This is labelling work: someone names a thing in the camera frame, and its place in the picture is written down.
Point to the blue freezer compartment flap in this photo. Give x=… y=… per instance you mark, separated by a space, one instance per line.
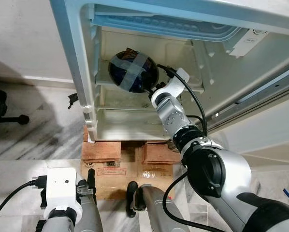
x=173 y=29

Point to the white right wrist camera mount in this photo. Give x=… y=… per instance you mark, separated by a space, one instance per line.
x=173 y=87

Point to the white fridge sticker label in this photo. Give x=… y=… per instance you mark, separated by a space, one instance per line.
x=248 y=43

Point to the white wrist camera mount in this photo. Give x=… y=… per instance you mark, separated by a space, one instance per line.
x=62 y=191
x=173 y=87

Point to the grey robot right leg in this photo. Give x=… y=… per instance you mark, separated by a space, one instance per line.
x=151 y=208

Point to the pale blue fridge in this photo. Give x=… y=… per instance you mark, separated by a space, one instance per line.
x=81 y=72

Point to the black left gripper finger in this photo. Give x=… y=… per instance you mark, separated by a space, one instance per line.
x=92 y=179

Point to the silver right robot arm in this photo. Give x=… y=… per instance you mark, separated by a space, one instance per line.
x=173 y=116

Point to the white fridge door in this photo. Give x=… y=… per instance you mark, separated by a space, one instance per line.
x=270 y=130

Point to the red-brown brick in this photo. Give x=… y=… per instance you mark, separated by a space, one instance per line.
x=101 y=151
x=161 y=153

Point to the printed cardboard box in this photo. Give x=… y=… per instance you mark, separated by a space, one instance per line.
x=110 y=181

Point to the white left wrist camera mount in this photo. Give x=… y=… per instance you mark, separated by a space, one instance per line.
x=62 y=191

